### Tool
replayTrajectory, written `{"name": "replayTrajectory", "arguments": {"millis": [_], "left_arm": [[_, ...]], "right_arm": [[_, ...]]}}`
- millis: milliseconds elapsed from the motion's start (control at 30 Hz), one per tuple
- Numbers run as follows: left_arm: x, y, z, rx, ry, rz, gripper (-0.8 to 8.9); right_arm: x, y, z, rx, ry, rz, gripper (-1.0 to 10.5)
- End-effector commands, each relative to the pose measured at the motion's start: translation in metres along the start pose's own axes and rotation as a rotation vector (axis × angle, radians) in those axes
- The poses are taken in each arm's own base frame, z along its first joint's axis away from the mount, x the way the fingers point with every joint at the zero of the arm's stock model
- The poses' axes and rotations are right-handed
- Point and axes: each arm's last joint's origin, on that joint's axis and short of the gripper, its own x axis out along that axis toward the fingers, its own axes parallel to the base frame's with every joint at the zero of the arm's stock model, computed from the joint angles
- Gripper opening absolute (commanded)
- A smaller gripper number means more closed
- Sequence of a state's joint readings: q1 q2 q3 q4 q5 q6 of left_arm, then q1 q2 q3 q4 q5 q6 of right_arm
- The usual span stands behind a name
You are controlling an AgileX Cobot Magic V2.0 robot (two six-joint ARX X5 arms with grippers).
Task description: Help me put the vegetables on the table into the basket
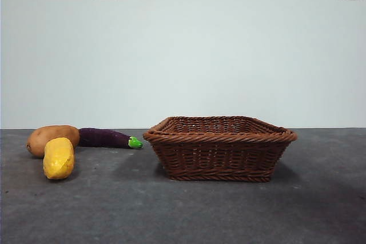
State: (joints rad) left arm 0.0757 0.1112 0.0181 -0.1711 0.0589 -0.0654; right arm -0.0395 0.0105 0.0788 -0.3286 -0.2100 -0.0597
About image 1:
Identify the brown wicker basket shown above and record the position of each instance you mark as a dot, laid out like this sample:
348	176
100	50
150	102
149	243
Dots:
220	155

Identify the purple eggplant with green stem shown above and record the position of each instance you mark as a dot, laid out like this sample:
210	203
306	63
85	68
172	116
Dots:
103	138

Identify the brown potato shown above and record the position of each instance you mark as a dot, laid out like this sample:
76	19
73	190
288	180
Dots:
54	134

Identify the yellow oblong vegetable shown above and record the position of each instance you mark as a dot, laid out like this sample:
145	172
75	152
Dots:
58	159

